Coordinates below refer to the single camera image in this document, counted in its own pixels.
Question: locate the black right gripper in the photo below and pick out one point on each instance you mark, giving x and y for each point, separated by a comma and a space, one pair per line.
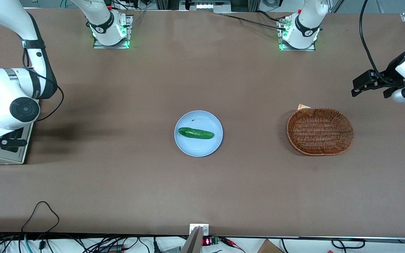
13, 149

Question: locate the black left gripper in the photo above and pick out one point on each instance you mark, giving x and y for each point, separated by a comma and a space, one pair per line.
393, 71

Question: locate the glass toaster oven door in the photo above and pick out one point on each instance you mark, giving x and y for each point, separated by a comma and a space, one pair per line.
19, 154

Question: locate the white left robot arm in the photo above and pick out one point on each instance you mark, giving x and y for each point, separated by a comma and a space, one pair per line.
306, 24

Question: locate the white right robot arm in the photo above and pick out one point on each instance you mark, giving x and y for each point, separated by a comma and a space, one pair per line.
16, 84

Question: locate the brown wicker basket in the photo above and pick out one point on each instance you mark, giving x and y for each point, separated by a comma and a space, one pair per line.
320, 131

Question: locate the small tan paper tag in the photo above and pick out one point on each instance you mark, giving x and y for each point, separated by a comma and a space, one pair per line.
302, 106

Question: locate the black power adapter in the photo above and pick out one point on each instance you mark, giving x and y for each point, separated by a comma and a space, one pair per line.
111, 248

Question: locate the white lit device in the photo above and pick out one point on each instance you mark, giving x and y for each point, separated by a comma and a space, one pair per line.
207, 5

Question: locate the green cucumber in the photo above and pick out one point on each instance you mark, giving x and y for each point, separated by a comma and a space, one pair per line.
195, 133

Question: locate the light blue plate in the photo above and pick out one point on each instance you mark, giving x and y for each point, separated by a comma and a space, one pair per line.
199, 147

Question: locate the brown cardboard box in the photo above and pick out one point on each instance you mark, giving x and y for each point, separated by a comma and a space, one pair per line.
269, 247

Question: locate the red clip test leads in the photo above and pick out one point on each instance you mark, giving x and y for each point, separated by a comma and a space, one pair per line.
232, 243

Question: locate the red LED display board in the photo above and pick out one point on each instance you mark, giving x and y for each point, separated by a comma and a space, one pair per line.
206, 241

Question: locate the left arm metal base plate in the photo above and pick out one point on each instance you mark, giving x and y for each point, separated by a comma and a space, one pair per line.
312, 47

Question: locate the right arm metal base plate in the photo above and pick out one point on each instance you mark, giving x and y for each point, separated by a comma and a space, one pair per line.
128, 33

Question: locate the aluminium camera mount profile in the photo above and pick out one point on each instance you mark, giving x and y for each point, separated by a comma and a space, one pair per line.
196, 235

